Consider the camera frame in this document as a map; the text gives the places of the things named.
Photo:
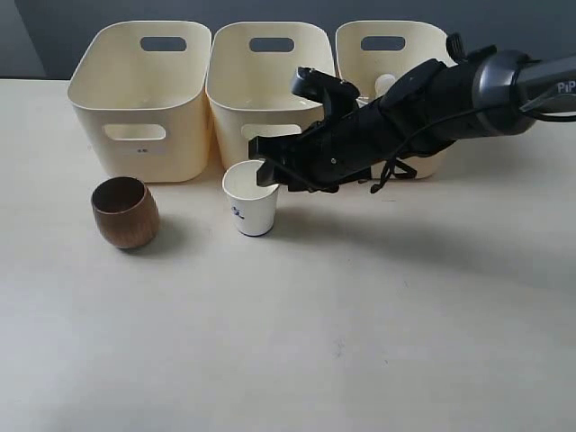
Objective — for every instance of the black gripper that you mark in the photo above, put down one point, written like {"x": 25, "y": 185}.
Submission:
{"x": 331, "y": 152}

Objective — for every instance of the white paper cup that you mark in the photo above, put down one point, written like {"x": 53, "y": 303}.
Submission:
{"x": 252, "y": 207}

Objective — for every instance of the clear plastic bottle white cap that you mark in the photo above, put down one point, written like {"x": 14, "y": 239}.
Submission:
{"x": 383, "y": 84}

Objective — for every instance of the brown wooden cup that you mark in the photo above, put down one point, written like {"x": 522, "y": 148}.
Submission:
{"x": 125, "y": 212}

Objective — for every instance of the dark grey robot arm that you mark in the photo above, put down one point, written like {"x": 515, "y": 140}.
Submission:
{"x": 485, "y": 93}

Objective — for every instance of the middle cream plastic bin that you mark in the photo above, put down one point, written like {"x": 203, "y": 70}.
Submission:
{"x": 249, "y": 81}

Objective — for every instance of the cream plastic bin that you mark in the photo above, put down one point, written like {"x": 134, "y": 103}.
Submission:
{"x": 138, "y": 92}
{"x": 249, "y": 81}
{"x": 368, "y": 49}

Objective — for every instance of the left cream plastic bin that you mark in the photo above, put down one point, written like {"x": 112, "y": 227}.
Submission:
{"x": 138, "y": 92}

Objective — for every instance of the right cream plastic bin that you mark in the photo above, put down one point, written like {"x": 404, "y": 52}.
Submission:
{"x": 368, "y": 49}

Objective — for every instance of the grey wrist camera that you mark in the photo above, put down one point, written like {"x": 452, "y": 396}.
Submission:
{"x": 337, "y": 97}

